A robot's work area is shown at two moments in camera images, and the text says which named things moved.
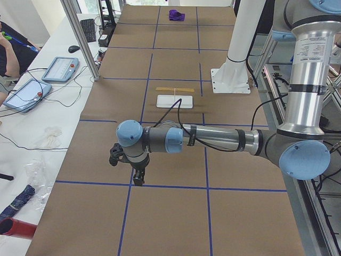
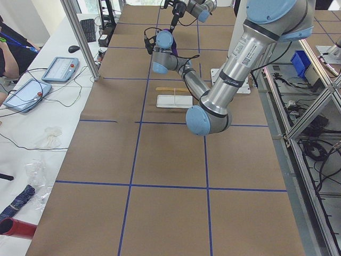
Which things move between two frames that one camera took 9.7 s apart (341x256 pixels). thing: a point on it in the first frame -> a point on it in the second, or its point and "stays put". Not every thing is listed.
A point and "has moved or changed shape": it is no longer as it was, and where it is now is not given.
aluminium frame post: (72, 17) stays put
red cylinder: (10, 226) stays put
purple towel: (175, 15) has moved or changed shape
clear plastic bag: (42, 186) stays put
